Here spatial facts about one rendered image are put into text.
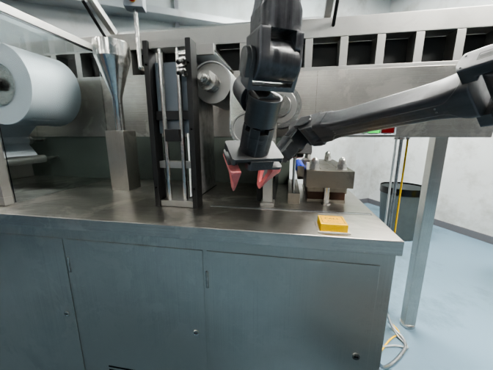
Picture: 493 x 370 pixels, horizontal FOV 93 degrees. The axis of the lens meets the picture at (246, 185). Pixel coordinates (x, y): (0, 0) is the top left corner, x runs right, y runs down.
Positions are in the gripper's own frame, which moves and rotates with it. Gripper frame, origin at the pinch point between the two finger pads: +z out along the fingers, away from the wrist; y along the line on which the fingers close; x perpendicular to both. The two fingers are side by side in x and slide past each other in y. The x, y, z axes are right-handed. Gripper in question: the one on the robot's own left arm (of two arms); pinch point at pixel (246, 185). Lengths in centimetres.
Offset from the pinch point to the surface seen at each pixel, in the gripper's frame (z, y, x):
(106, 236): 35, 36, -19
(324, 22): -26, -55, -74
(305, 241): 15.3, -16.8, 6.9
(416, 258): 69, -115, -3
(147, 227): 25.5, 22.5, -12.5
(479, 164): 74, -311, -87
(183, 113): 2.7, 9.4, -40.1
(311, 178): 15.0, -32.0, -17.1
